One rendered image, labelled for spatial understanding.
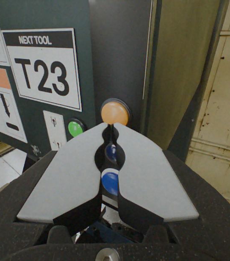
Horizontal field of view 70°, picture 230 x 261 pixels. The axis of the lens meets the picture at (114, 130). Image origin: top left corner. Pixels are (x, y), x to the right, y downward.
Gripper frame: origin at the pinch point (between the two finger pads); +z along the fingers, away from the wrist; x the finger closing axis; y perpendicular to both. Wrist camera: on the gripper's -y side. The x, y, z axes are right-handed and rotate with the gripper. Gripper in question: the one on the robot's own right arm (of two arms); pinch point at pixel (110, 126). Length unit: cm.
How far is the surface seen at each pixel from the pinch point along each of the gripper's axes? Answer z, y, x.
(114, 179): 1.3, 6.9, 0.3
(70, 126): 4.3, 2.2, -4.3
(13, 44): 8.2, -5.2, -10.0
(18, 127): 10.4, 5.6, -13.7
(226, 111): 81, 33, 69
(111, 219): 41, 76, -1
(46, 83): 6.2, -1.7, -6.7
